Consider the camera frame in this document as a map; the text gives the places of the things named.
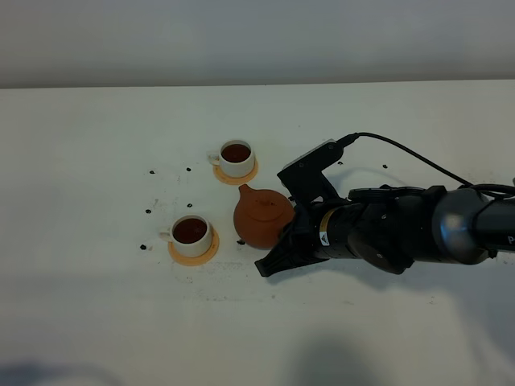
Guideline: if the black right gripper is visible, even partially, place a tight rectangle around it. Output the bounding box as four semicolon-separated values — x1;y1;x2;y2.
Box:
255;199;365;277

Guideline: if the brown clay teapot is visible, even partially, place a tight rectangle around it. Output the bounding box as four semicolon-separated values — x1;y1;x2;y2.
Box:
233;184;295;249

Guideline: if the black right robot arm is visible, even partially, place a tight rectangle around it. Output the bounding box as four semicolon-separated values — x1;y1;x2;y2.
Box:
255;184;514;277

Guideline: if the orange near coaster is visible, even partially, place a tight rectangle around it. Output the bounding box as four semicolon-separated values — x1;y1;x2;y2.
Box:
167;229;220;267

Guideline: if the orange coaster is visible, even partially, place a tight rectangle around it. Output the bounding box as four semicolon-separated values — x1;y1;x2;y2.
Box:
167;229;220;267
212;161;258;186

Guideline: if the orange far coaster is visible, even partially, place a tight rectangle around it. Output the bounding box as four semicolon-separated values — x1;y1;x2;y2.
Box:
212;161;258;186

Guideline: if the white near teacup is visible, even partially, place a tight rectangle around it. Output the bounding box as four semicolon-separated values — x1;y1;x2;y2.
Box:
159;215;213;257

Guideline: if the white teacup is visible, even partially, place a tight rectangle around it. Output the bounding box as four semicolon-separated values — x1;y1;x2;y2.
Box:
159;215;213;257
207;140;255;177

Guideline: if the white far teacup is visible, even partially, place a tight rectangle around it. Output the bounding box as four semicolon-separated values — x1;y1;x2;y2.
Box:
207;140;255;177

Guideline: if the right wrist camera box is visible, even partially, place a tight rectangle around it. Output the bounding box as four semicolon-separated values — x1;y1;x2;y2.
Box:
278;140;344;207

